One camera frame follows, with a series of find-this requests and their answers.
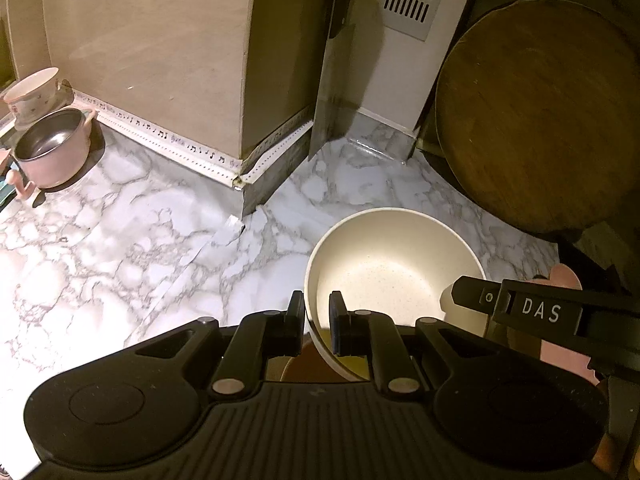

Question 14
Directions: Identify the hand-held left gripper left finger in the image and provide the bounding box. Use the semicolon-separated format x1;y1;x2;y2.
131;289;306;402

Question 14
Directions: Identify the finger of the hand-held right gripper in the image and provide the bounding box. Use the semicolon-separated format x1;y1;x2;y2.
446;275;504;319

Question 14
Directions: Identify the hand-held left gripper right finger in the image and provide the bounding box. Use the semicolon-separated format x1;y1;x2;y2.
327;290;506;397

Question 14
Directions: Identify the pink animal-shaped dish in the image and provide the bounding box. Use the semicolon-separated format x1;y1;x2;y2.
534;264;611;386

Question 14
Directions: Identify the cream bowl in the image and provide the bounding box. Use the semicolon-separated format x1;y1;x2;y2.
303;208;488;381

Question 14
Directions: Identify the round wooden cutting board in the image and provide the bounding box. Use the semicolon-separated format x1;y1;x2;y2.
434;0;640;235

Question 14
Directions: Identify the kitchen cleaver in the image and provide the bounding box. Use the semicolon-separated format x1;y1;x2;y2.
307;0;362;161

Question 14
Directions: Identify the white vented appliance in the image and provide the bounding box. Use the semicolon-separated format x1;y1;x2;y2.
357;0;483;133

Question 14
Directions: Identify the pink steel-lined pot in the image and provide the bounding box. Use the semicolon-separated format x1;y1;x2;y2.
5;106;98;202

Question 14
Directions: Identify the floral white cup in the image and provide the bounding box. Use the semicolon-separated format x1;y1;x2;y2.
2;67;75;131

